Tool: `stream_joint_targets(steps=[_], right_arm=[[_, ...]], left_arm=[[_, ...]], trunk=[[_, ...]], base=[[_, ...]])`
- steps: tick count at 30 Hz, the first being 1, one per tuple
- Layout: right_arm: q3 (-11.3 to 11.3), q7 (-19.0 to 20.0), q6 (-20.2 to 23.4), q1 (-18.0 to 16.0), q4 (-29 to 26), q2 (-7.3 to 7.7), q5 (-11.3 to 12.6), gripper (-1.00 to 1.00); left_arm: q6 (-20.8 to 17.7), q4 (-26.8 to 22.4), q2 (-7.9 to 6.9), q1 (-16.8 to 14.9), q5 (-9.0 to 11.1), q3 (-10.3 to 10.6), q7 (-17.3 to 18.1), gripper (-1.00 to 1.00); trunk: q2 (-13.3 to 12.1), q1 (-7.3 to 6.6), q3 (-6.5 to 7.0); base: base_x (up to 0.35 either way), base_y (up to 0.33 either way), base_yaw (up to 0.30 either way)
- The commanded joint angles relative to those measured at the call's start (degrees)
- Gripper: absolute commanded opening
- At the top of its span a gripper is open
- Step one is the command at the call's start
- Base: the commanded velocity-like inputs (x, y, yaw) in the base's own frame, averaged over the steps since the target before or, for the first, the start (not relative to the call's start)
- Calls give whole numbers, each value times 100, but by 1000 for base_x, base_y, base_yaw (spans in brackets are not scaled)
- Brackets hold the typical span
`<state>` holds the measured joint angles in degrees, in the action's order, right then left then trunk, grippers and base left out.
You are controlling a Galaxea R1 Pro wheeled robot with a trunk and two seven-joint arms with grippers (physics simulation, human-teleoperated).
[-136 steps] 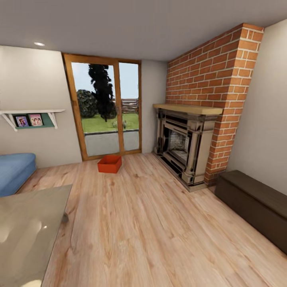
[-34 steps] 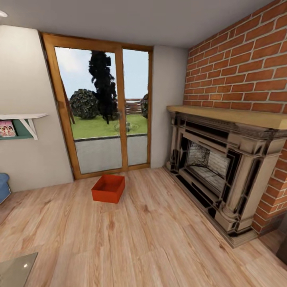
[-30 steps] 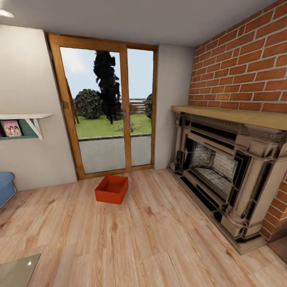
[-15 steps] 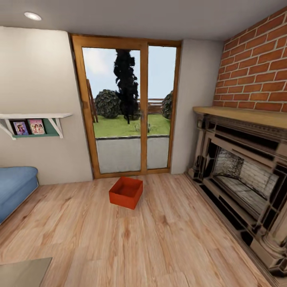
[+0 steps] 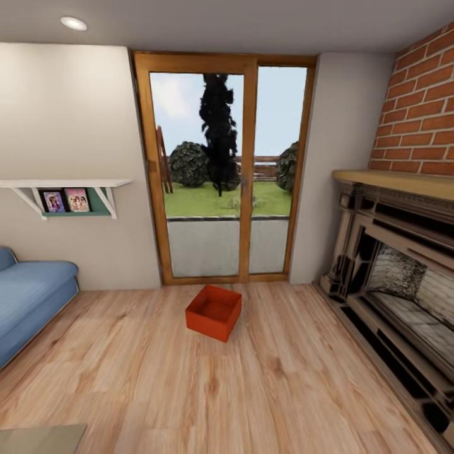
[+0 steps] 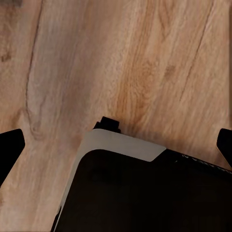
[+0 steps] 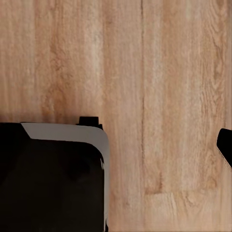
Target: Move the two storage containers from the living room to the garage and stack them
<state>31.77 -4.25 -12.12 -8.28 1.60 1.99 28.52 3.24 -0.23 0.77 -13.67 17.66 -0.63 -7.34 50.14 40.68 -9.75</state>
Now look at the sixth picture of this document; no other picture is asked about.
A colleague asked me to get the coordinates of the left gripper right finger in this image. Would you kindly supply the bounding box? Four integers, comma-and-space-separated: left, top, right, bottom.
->
217, 128, 232, 167

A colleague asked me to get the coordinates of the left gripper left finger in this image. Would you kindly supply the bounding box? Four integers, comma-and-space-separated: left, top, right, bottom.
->
0, 129, 25, 187

